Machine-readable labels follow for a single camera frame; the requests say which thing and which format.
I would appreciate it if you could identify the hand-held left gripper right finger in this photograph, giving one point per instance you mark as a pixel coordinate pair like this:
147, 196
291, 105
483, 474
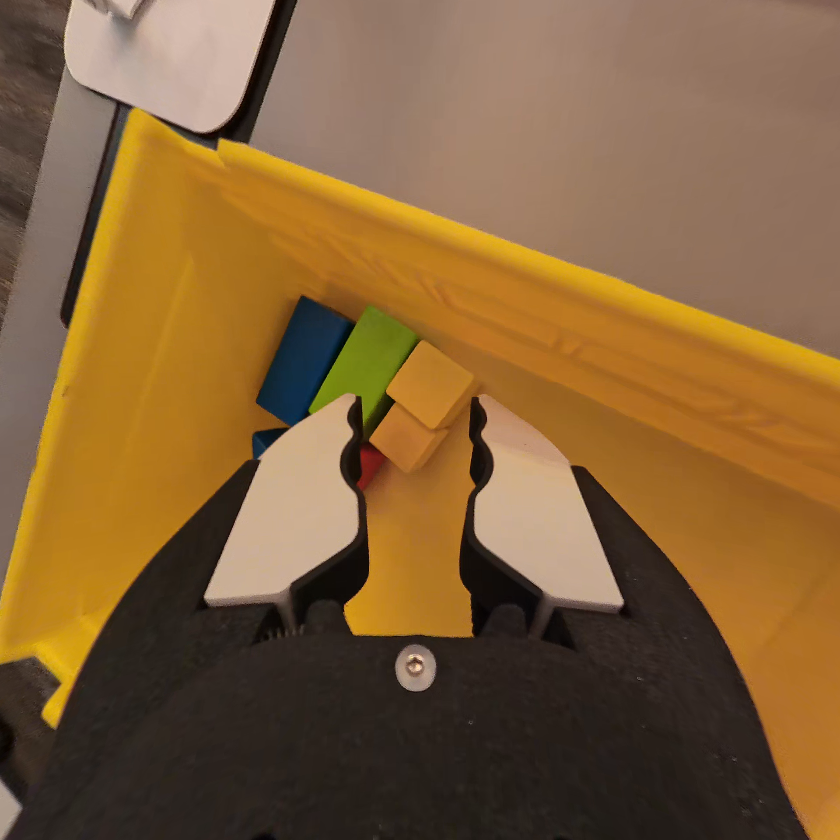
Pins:
538, 525

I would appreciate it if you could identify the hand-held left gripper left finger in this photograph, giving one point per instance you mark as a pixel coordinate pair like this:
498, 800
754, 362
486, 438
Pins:
289, 525

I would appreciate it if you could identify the red wooden cube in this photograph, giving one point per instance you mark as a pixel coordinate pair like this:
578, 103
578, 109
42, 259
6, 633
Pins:
371, 463

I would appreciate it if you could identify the yellow wooden cube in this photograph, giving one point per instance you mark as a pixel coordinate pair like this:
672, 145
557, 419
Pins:
430, 384
407, 439

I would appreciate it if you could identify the yellow plastic bin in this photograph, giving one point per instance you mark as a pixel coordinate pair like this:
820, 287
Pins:
164, 394

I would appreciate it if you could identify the dark teal triangular block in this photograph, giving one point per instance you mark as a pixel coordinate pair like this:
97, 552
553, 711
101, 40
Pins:
266, 441

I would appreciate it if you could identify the long dark blue wooden block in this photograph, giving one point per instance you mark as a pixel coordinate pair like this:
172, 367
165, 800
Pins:
302, 361

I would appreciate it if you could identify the long green wooden block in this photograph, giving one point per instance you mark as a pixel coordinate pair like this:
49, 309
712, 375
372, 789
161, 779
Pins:
367, 361

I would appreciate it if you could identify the black flat pad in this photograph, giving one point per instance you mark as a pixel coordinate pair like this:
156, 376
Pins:
266, 111

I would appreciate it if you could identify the white board stand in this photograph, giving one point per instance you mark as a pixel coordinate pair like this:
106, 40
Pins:
170, 59

